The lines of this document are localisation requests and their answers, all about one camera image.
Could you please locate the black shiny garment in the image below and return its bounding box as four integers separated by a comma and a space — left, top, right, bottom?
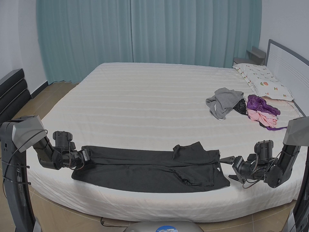
233, 99, 248, 115

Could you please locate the grey garment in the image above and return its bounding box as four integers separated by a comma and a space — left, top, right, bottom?
206, 87, 245, 121

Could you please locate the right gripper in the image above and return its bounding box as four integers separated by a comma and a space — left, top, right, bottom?
219, 156, 257, 184

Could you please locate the bed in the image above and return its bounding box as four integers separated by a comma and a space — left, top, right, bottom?
25, 39, 309, 223

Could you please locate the blue-green curtain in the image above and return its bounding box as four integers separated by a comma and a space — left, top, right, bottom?
36, 0, 134, 83
130, 0, 263, 68

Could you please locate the white printed pillow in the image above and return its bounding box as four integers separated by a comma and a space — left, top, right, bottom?
232, 63, 294, 101

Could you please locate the purple satin garment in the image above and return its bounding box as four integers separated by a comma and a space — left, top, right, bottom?
247, 94, 289, 131

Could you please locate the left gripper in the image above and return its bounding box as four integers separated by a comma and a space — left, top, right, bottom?
71, 149, 92, 170

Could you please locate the pink garment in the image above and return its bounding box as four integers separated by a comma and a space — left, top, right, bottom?
248, 109, 278, 127

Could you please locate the black T-shirt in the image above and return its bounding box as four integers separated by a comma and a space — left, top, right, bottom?
71, 141, 231, 193

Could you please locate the grey bedside table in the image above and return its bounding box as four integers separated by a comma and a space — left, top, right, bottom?
233, 46, 266, 65

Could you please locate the black cable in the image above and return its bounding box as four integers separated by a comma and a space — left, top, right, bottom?
99, 217, 127, 232
2, 129, 48, 200

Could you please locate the black chest of drawers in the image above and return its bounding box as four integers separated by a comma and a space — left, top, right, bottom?
0, 68, 32, 124

